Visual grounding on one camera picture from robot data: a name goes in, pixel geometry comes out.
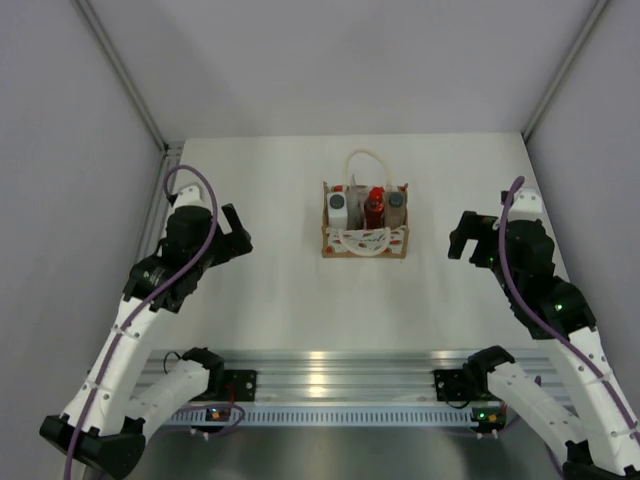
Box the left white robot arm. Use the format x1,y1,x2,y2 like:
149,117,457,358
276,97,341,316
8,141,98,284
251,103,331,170
39,183,252,479

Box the aluminium mounting rail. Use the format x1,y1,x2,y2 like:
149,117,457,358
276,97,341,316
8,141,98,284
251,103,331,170
217,350,472,405

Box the beige bottle grey cap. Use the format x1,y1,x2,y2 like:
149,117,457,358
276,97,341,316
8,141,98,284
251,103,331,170
384,191,406,230

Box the slotted cable duct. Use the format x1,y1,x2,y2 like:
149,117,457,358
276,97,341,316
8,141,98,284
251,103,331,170
166,406,504,427

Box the burlap watermelon canvas bag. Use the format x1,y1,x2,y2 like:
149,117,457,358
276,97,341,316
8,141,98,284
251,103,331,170
321,148,410,259

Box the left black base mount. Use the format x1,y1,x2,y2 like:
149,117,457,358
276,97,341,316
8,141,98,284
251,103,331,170
222,369,257,403

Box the white bottle grey cap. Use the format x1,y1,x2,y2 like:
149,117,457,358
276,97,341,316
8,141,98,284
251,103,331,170
326,191,349,230

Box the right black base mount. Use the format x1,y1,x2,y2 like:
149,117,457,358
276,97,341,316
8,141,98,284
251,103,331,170
433,369,475,409

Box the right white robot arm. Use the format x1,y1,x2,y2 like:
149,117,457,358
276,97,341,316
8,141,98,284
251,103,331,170
448,181,639,479

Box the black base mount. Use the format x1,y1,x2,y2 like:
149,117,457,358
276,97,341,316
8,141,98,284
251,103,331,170
222,369,257,403
433,369,475,409

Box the red liquid bottle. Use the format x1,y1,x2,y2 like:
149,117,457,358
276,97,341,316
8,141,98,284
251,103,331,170
364,187,385,230

